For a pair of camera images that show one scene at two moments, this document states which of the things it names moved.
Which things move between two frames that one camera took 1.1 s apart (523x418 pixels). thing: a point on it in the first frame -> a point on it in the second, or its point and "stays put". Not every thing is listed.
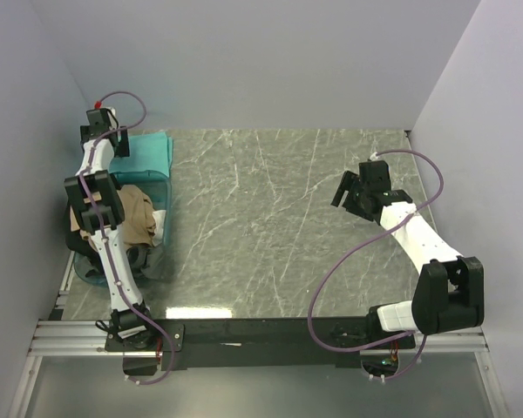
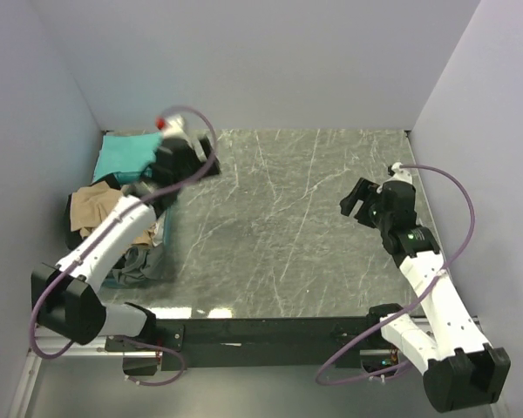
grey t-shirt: (146, 263) stays put
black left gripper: (122, 151) -> (191, 153)
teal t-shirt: (149, 151) stays put
